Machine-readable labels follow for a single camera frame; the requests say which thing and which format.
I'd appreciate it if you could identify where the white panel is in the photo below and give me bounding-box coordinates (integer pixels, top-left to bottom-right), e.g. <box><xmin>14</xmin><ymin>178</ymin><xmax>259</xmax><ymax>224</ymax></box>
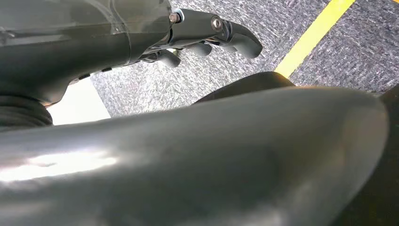
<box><xmin>47</xmin><ymin>76</ymin><xmax>112</xmax><ymax>126</ymax></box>

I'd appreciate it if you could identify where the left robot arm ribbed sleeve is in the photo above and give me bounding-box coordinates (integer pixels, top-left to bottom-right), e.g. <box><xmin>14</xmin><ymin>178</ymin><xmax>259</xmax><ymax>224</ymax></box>
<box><xmin>0</xmin><ymin>93</ymin><xmax>54</xmax><ymax>132</ymax></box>

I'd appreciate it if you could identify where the grey robot body shell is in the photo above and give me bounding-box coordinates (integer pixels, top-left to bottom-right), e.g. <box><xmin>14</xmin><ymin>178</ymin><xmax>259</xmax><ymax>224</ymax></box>
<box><xmin>0</xmin><ymin>86</ymin><xmax>390</xmax><ymax>226</ymax></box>

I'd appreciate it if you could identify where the black robot body part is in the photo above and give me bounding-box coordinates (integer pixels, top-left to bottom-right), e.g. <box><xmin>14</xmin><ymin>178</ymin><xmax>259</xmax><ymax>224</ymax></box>
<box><xmin>330</xmin><ymin>84</ymin><xmax>399</xmax><ymax>226</ymax></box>
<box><xmin>194</xmin><ymin>72</ymin><xmax>295</xmax><ymax>104</ymax></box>

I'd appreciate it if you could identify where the yellow floor tape line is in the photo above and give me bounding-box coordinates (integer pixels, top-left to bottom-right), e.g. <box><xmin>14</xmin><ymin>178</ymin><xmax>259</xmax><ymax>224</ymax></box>
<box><xmin>273</xmin><ymin>0</ymin><xmax>356</xmax><ymax>79</ymax></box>

